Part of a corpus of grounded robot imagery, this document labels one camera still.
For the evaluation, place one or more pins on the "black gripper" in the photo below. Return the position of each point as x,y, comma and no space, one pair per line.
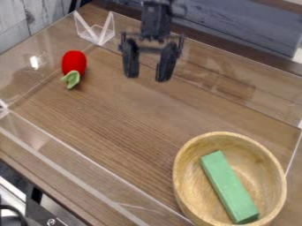
153,41

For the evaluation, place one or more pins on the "red plush strawberry toy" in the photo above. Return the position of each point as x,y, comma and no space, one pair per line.
74,64

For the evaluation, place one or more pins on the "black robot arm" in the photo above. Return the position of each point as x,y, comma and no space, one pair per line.
156,29

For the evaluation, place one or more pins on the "clear acrylic tray walls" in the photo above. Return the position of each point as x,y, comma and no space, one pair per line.
97,145

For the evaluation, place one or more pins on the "wooden bowl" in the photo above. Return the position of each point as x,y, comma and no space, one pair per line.
257,168

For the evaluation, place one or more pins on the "green rectangular block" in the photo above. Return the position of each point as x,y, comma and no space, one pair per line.
236,199

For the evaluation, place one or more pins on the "clear acrylic corner bracket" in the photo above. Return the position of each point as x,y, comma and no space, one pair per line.
97,34

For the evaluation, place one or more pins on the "black table frame mount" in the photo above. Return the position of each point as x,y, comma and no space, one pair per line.
23,212

